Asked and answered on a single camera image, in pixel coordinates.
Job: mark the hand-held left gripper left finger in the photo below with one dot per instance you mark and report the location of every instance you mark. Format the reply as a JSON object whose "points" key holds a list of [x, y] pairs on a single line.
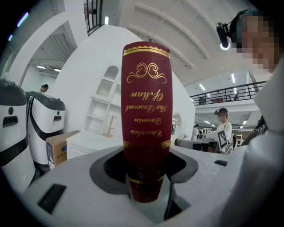
{"points": [[77, 210]]}

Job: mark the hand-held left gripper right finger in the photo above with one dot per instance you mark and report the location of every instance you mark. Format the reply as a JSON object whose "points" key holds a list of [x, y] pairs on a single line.
{"points": [[206, 184]]}

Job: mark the dark red hardcover book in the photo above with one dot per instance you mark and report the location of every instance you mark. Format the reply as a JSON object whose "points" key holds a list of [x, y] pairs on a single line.
{"points": [[146, 106]]}

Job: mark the grey tube device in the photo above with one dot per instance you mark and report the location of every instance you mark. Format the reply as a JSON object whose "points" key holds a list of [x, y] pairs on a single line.
{"points": [[188, 144]]}

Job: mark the wooden board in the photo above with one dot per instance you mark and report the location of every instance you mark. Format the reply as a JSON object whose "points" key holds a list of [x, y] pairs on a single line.
{"points": [[57, 146]]}

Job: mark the wooden mug tree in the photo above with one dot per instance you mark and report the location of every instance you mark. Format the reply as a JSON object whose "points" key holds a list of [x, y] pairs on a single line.
{"points": [[109, 129]]}

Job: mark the black metal railing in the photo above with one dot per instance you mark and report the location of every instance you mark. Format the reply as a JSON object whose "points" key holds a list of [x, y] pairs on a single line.
{"points": [[226, 91]]}

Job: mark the white and black robot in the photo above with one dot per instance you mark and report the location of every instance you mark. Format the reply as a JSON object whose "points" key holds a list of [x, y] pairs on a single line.
{"points": [[13, 124], [47, 115]]}

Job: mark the person's shirt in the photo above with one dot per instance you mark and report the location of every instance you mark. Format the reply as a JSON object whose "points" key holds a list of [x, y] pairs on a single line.
{"points": [[271, 95]]}

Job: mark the white mesh cabinet door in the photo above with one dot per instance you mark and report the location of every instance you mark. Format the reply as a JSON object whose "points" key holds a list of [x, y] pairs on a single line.
{"points": [[104, 87]]}

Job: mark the person's face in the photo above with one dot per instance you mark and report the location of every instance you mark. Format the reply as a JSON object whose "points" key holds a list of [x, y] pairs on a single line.
{"points": [[259, 40]]}

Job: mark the oval wall mirror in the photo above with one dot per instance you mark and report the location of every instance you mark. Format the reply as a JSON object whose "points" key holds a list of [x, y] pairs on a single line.
{"points": [[176, 124]]}

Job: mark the black head-mounted camera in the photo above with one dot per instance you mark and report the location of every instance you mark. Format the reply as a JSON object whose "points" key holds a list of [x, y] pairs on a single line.
{"points": [[223, 35]]}

